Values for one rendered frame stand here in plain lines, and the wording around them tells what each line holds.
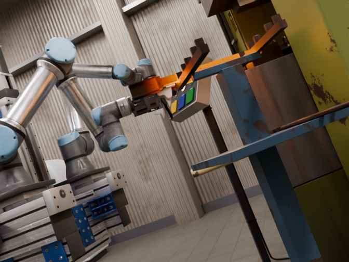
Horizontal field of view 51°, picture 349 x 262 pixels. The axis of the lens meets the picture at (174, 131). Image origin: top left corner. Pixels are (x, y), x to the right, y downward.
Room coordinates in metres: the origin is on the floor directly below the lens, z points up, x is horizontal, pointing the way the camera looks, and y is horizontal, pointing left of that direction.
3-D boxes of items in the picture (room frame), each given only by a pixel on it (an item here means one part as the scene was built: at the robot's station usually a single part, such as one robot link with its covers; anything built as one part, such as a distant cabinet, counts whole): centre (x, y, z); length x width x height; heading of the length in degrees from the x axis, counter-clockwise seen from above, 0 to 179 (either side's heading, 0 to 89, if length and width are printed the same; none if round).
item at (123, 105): (1.46, 0.15, 0.99); 0.08 x 0.05 x 0.08; 5
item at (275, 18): (0.87, -0.23, 0.93); 0.23 x 0.06 x 0.02; 103
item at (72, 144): (1.88, 0.53, 0.98); 0.13 x 0.12 x 0.14; 173
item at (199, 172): (1.87, -0.22, 0.62); 0.44 x 0.05 x 0.05; 95
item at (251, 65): (1.36, -0.41, 0.95); 0.12 x 0.09 x 0.07; 95
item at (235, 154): (0.99, -0.20, 0.66); 0.40 x 0.30 x 0.02; 13
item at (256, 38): (0.99, -0.20, 0.93); 0.23 x 0.06 x 0.02; 103
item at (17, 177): (1.40, 0.66, 0.87); 0.15 x 0.15 x 0.10
